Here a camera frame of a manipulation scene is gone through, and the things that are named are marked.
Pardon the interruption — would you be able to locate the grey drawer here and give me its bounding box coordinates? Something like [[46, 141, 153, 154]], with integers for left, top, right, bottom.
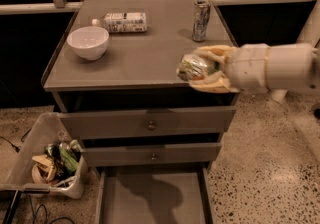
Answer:
[[94, 163, 216, 224], [82, 143, 221, 167], [60, 106, 235, 139]]

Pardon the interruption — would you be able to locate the lying labelled plastic bottle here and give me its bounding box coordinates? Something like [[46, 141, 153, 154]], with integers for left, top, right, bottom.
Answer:
[[91, 12, 147, 33]]

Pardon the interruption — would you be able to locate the tall silver energy can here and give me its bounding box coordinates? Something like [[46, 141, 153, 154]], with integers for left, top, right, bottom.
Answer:
[[192, 0, 211, 42]]

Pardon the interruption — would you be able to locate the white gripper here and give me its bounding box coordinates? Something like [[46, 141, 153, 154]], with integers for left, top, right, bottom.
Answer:
[[189, 44, 270, 94]]

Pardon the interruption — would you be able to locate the brass top drawer knob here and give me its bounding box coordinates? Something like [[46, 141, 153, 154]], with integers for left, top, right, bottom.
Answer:
[[148, 121, 156, 131]]

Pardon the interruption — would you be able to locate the green bottle in bin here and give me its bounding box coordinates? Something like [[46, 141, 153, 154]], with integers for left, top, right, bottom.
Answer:
[[59, 148, 78, 174]]

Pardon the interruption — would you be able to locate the brass drawer knob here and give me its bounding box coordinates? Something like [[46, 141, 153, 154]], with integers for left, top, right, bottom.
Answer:
[[148, 121, 156, 131], [150, 154, 158, 161]]

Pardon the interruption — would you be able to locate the grey top drawer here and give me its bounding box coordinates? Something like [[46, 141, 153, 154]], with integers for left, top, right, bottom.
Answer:
[[60, 106, 235, 139]]

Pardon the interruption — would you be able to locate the brass middle drawer knob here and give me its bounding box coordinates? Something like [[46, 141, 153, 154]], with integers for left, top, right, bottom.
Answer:
[[150, 154, 158, 161]]

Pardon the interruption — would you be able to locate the grey middle drawer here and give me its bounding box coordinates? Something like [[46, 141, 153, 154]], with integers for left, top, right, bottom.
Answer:
[[82, 143, 221, 167]]

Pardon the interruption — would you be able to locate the grey drawer cabinet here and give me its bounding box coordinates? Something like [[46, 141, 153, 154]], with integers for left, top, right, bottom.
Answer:
[[40, 0, 253, 169]]

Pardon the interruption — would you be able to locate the yellow packet in bin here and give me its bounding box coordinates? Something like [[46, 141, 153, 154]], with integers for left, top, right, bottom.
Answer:
[[32, 155, 56, 181]]

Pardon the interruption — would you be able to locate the grey bottom drawer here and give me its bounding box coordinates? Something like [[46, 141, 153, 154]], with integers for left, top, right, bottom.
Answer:
[[94, 163, 216, 224]]

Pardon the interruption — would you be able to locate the green white 7up can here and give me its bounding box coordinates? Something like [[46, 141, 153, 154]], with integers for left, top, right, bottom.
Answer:
[[176, 54, 220, 81]]

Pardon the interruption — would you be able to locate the white ceramic bowl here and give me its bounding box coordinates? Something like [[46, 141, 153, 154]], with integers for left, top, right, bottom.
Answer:
[[67, 26, 109, 60]]

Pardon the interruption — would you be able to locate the clear plastic bin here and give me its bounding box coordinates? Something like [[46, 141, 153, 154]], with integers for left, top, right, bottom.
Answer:
[[1, 113, 87, 199]]

